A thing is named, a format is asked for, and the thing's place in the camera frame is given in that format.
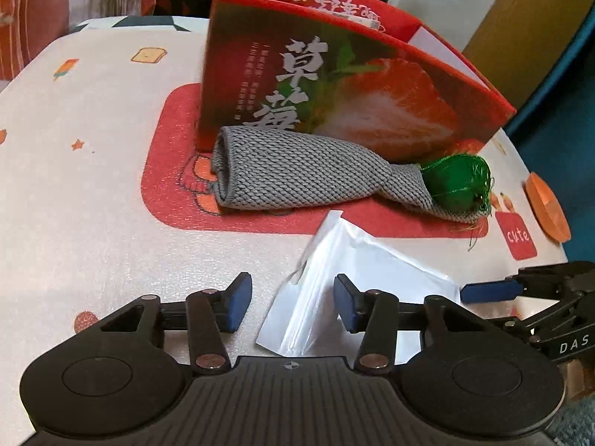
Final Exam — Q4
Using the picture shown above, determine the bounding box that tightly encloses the clear white plastic bag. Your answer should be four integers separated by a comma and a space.
256, 210, 460, 361

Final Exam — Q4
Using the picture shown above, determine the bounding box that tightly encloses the green shiny wrapped ball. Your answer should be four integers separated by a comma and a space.
419, 153, 492, 214

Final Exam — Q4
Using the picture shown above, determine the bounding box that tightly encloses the orange plastic dish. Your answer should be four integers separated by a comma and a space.
524, 172, 572, 244

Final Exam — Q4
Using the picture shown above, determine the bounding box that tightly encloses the cartoon print white tablecloth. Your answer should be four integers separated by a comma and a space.
1, 18, 566, 445

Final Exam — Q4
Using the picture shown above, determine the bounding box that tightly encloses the red strawberry cardboard box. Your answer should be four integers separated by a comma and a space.
196, 0, 514, 163

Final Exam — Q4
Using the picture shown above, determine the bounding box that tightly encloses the wooden door frame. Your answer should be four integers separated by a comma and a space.
463, 0, 594, 109

